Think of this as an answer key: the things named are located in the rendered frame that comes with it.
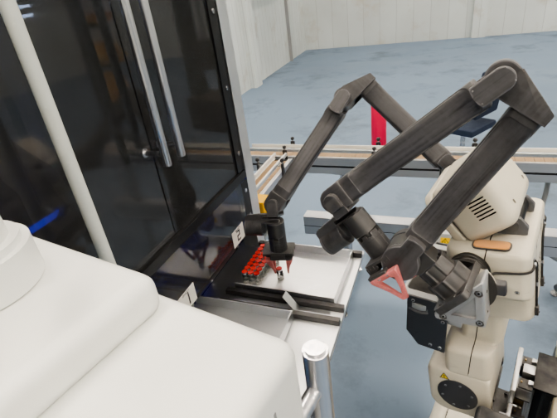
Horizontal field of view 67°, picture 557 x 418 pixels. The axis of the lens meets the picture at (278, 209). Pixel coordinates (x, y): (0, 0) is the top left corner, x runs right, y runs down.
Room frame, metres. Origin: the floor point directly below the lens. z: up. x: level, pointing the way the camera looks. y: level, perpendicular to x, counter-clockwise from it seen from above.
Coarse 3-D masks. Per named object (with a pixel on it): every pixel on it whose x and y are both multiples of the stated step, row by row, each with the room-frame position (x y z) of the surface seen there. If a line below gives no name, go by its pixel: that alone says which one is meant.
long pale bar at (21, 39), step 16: (0, 0) 0.67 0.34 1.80; (16, 16) 0.67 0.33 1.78; (16, 32) 0.67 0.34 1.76; (16, 48) 0.67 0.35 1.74; (32, 48) 0.68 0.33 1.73; (32, 64) 0.67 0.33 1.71; (32, 80) 0.67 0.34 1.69; (48, 96) 0.67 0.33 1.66; (48, 112) 0.67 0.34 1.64; (48, 128) 0.67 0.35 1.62; (64, 128) 0.68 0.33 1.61; (64, 144) 0.67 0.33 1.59; (64, 160) 0.67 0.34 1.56; (80, 176) 0.68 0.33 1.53; (80, 192) 0.67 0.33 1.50; (80, 208) 0.67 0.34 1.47; (96, 224) 0.67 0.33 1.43; (96, 240) 0.67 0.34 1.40; (112, 256) 0.68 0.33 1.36
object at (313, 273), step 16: (304, 256) 1.25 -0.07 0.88; (320, 256) 1.24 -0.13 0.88; (336, 256) 1.23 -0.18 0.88; (352, 256) 1.20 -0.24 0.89; (272, 272) 1.19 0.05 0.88; (304, 272) 1.16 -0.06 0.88; (320, 272) 1.15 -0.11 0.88; (336, 272) 1.14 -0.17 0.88; (240, 288) 1.11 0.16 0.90; (256, 288) 1.08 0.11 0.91; (272, 288) 1.06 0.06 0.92; (288, 288) 1.09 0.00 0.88; (304, 288) 1.08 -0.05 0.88; (320, 288) 1.07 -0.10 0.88; (336, 288) 1.06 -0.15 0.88
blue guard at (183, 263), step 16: (240, 192) 1.31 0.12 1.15; (224, 208) 1.20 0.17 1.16; (240, 208) 1.29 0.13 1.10; (208, 224) 1.10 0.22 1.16; (224, 224) 1.18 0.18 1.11; (192, 240) 1.02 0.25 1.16; (208, 240) 1.08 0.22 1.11; (224, 240) 1.16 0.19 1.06; (176, 256) 0.94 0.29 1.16; (192, 256) 1.00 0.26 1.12; (208, 256) 1.07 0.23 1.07; (224, 256) 1.14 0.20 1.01; (160, 272) 0.87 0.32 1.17; (176, 272) 0.92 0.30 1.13; (192, 272) 0.98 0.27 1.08; (208, 272) 1.05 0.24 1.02; (160, 288) 0.86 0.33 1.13; (176, 288) 0.91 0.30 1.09
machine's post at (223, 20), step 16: (224, 0) 1.41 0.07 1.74; (224, 16) 1.40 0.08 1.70; (224, 32) 1.38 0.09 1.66; (224, 48) 1.37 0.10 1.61; (240, 96) 1.41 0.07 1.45; (240, 112) 1.40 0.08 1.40; (240, 128) 1.38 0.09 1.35; (240, 144) 1.37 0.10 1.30; (256, 192) 1.41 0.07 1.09; (256, 208) 1.39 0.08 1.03; (256, 240) 1.37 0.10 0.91
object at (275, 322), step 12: (204, 300) 1.07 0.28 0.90; (216, 300) 1.05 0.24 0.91; (228, 300) 1.03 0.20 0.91; (216, 312) 1.02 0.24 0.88; (228, 312) 1.01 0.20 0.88; (240, 312) 1.01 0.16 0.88; (252, 312) 1.00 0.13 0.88; (264, 312) 0.98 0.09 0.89; (276, 312) 0.96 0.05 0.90; (288, 312) 0.95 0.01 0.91; (252, 324) 0.94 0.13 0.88; (264, 324) 0.94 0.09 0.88; (276, 324) 0.93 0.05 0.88; (288, 324) 0.91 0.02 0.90; (276, 336) 0.88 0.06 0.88
